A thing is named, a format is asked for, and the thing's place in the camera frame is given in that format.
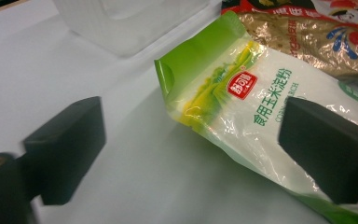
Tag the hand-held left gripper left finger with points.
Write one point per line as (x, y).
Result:
(65, 149)

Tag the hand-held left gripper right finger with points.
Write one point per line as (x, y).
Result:
(326, 152)

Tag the green and white starch bag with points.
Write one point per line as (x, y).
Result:
(245, 130)

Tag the gold brown foil packet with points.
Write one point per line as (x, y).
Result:
(307, 43)

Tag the translucent plastic bin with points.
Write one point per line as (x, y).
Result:
(130, 28)

